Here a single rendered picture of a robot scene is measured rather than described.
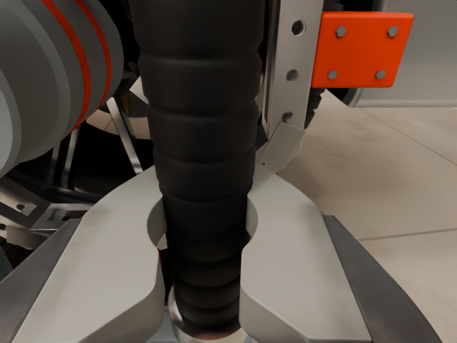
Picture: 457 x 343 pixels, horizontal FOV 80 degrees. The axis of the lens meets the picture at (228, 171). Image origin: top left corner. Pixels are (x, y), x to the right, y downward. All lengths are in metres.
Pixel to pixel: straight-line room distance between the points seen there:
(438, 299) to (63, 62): 1.28
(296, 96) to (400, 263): 1.12
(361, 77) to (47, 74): 0.28
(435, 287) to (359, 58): 1.12
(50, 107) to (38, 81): 0.02
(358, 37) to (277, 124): 0.11
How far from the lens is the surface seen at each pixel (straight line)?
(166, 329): 0.77
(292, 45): 0.30
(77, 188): 0.53
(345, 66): 0.32
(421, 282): 1.33
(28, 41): 0.22
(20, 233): 0.49
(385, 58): 0.34
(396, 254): 1.39
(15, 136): 0.20
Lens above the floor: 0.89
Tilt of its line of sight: 31 degrees down
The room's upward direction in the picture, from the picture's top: straight up
